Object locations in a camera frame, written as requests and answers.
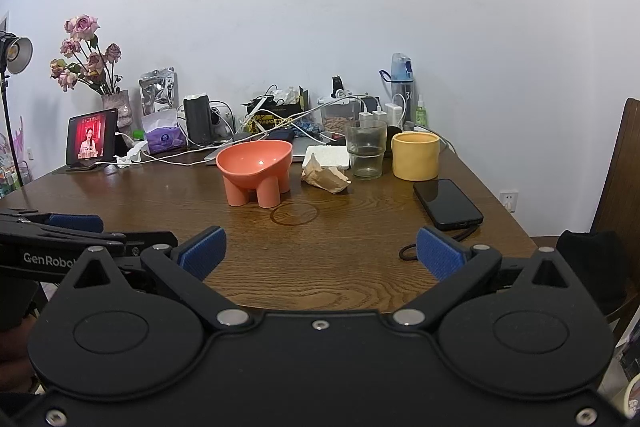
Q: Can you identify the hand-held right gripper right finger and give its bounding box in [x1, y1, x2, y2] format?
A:
[392, 226, 582, 331]

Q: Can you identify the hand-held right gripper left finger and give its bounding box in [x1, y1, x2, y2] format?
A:
[62, 226, 252, 331]

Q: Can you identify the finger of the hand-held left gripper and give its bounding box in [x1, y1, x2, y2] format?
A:
[50, 228, 180, 279]
[0, 208, 105, 235]

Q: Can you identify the orange footed bowl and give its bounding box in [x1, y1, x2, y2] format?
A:
[216, 139, 294, 208]

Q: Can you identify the brown paper towel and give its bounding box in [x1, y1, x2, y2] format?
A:
[300, 153, 352, 194]

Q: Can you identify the black smartphone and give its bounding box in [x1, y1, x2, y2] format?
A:
[413, 179, 485, 231]

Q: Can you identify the colourful clutter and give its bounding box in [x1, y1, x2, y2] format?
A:
[0, 117, 25, 198]

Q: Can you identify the black tablet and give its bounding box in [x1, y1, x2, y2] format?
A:
[66, 108, 119, 172]

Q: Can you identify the crumpled white tissue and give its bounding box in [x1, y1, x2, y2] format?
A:
[116, 140, 150, 166]

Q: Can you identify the yellow cup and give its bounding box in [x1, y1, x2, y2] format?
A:
[391, 131, 441, 182]

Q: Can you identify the purple tissue pack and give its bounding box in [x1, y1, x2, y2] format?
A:
[141, 113, 188, 155]

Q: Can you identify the clear glass cup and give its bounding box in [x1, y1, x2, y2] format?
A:
[346, 121, 388, 179]

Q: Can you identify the black light stand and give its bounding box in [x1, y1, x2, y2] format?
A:
[0, 72, 25, 188]

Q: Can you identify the mottled flower vase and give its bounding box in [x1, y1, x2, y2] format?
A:
[101, 89, 133, 130]

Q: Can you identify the black speaker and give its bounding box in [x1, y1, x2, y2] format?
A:
[183, 94, 215, 146]

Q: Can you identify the white round webcam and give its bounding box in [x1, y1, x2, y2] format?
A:
[210, 102, 235, 140]

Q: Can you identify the silver foil bag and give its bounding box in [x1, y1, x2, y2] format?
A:
[139, 68, 179, 118]

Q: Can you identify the white sponge block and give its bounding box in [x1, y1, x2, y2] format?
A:
[302, 145, 351, 171]

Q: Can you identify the black box yellow print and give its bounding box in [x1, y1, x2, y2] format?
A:
[243, 103, 307, 136]

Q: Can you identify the black cloth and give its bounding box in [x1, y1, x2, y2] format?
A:
[556, 230, 628, 315]

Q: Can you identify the blue capped water bottle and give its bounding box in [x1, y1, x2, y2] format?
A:
[379, 53, 417, 125]

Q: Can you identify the clear food container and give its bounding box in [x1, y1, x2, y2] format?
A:
[319, 97, 362, 135]

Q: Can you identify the dried rose bouquet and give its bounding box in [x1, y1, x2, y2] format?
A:
[49, 14, 123, 96]

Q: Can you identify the black phone strap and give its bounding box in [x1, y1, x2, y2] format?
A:
[398, 227, 478, 261]

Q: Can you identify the white charging cable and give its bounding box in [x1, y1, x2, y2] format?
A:
[95, 134, 236, 168]

